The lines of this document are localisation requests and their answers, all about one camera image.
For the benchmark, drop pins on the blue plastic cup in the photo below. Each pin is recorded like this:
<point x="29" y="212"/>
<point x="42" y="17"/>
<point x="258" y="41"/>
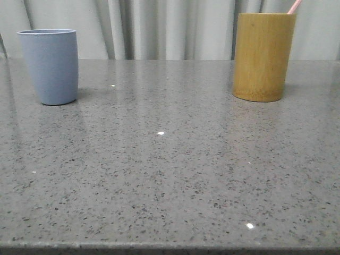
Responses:
<point x="51" y="56"/>

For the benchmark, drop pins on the white curtain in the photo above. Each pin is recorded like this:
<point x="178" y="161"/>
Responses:
<point x="141" y="30"/>

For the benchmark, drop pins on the bamboo wooden cup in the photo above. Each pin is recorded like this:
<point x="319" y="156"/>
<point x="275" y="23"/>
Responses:
<point x="262" y="51"/>

